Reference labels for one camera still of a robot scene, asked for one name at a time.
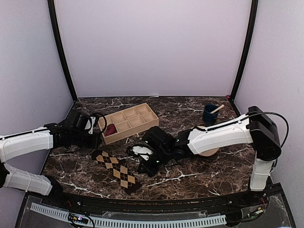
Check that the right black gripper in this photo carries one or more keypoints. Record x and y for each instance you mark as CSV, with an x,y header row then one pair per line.
x,y
151,171

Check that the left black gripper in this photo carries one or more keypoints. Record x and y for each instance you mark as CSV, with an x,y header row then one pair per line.
x,y
95,142

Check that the maroon striped sock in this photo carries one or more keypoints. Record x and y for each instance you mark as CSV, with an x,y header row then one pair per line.
x,y
111,129

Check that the brown argyle sock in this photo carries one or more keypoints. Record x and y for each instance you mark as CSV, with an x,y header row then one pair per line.
x,y
125,178

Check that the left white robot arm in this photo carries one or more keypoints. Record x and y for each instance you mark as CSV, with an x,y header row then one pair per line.
x,y
16,145

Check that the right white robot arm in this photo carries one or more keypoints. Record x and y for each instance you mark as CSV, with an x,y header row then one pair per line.
x,y
255,127

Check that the round painted wooden plate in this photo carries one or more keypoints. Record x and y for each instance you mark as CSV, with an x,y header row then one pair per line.
x,y
211,152

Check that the wooden compartment tray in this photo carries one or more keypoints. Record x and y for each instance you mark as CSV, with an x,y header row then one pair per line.
x,y
128,122

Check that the dark blue mug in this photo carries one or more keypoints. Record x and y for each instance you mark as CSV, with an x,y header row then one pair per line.
x,y
208,117

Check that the wooden stick in mug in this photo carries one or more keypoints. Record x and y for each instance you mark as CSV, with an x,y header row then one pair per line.
x,y
217,109

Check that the small circuit board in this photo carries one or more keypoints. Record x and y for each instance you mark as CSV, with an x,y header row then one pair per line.
x,y
75,218

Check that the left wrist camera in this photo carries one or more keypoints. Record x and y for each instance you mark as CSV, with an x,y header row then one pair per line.
x,y
90,124

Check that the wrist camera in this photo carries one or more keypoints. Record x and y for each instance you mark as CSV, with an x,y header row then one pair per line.
x,y
90,124
140,151

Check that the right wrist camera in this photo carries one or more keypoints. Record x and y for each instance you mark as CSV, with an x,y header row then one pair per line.
x,y
140,151

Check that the white slotted cable duct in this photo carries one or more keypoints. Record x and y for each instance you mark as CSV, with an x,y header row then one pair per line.
x,y
132,220

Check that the black front rail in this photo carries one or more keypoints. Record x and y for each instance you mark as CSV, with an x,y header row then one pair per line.
x,y
224,203

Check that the left black frame post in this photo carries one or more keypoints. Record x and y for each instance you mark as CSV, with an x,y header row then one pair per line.
x,y
60,48

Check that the black frame post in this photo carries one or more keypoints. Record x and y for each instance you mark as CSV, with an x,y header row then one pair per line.
x,y
245,51
60,48

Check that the right black frame post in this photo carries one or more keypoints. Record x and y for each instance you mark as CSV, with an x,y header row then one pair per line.
x,y
245,51

